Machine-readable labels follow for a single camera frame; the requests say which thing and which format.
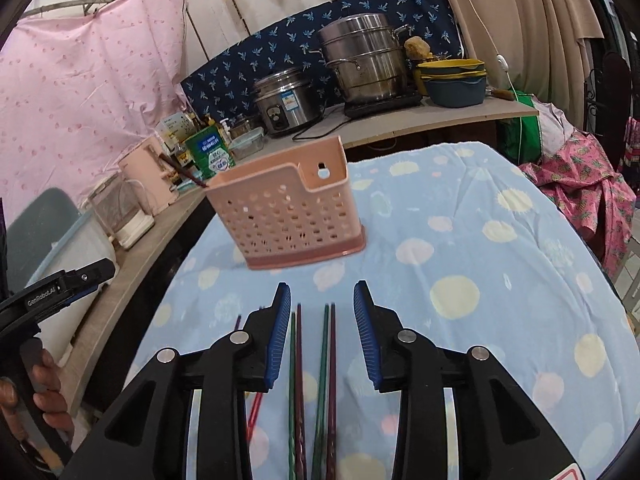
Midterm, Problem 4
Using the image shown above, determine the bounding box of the steel rice cooker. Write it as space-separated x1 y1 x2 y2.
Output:
250 67 326 137

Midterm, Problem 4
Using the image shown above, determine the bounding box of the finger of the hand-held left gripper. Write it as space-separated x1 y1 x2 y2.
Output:
0 258 117 333

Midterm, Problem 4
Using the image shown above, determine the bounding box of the black power cable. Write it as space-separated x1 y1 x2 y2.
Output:
292 105 351 142

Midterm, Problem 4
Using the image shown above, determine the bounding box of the black metal frame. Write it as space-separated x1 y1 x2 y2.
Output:
585 52 632 136

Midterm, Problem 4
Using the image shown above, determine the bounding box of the yellow bowl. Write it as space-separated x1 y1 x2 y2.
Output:
420 70 488 84
416 58 486 73

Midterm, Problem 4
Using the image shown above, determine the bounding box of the beige curtain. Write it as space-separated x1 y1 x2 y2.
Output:
427 0 608 106

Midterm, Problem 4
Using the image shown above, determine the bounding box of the pale lavender cloth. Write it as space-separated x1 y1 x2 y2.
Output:
537 102 591 161

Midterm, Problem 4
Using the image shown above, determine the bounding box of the bright red chopstick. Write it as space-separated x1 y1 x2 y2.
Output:
246 392 264 443

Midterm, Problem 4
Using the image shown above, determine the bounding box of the brown sponge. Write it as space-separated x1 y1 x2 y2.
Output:
404 36 432 61

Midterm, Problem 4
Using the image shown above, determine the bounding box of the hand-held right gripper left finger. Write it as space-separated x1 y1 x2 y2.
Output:
60 282 292 480

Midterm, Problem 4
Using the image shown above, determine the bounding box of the black induction cooker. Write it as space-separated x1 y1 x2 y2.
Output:
342 91 425 120

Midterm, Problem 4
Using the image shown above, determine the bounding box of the pink electric kettle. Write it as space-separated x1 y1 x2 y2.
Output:
117 136 180 216

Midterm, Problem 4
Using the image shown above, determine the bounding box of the steel steamer pot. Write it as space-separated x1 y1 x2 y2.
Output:
309 12 416 106

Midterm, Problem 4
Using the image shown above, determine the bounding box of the green cloth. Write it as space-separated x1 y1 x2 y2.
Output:
497 91 546 166

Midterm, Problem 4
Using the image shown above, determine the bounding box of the pink perforated utensil holder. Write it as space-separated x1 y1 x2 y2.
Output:
206 135 367 271

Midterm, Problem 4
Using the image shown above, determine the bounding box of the green detergent bag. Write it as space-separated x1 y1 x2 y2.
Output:
186 127 237 181

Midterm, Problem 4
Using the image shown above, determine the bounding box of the wooden counter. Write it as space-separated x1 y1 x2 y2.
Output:
65 92 540 411

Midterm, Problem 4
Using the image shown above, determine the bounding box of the blue basin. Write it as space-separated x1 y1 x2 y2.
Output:
422 77 488 108

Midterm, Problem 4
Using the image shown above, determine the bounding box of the white storage box grey lid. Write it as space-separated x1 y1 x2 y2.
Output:
5 187 118 361

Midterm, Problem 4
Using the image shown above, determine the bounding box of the pink dotted curtain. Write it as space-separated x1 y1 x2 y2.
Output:
0 0 193 241

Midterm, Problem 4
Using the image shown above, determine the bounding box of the green chopstick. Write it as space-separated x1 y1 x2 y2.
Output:
311 304 331 480
287 311 298 480

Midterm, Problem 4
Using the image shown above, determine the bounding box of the navy printed cloth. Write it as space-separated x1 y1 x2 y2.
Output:
180 0 463 121

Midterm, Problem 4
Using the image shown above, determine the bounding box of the pink pineapple print cloth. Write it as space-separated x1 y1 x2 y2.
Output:
517 130 626 281

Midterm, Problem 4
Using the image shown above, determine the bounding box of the white cable with switch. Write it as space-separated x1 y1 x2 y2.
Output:
442 0 526 161

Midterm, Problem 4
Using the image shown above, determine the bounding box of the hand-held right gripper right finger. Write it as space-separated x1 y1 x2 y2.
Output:
353 281 586 480

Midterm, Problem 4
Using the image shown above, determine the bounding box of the clear food container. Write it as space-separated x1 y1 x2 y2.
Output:
227 127 265 161

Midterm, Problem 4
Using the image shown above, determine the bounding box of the person's left hand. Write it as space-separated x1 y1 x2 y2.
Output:
0 347 76 443

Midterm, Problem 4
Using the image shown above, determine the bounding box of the blue dotted blanket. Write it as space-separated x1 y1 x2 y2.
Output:
120 141 640 480

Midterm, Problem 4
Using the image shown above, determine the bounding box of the white printed packet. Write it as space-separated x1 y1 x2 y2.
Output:
160 112 196 151

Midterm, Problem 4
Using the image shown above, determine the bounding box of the dark red chopstick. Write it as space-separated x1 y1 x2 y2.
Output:
295 303 307 480
324 303 337 480

